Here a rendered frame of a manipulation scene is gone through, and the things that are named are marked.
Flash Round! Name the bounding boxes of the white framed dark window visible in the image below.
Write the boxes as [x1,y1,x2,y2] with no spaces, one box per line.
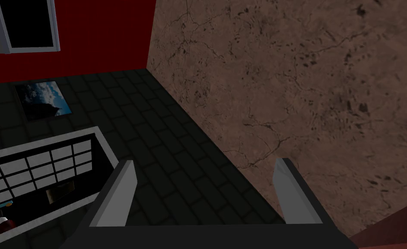
[0,0,61,55]

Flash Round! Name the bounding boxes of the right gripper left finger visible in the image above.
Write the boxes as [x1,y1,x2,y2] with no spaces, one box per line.
[80,160,138,228]

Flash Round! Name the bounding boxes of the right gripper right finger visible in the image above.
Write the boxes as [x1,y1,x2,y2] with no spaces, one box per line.
[272,157,336,225]

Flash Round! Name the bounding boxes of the blue sky wall picture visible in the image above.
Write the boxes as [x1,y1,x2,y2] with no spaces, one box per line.
[14,81,73,121]

